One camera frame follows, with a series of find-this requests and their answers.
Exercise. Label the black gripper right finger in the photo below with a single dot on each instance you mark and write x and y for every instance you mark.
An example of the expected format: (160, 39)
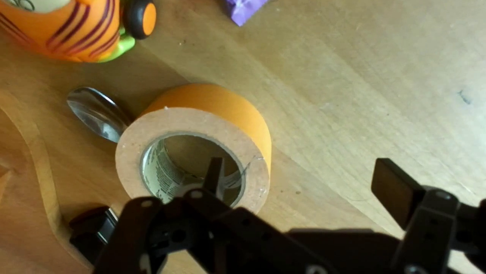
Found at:
(435, 223)

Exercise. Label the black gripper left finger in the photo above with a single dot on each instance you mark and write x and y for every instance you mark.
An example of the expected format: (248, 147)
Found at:
(219, 238)

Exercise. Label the orange tape roll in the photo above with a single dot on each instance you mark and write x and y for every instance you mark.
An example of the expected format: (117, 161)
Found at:
(168, 150)

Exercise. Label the wooden roll-top desk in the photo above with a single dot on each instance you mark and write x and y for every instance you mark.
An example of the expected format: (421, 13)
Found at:
(339, 83)

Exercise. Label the purple crumpled paper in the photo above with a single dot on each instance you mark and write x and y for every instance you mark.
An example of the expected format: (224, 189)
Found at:
(242, 11)

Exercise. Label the orange striped tiger toy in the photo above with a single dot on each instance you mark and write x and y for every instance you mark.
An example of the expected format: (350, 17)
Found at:
(79, 31)

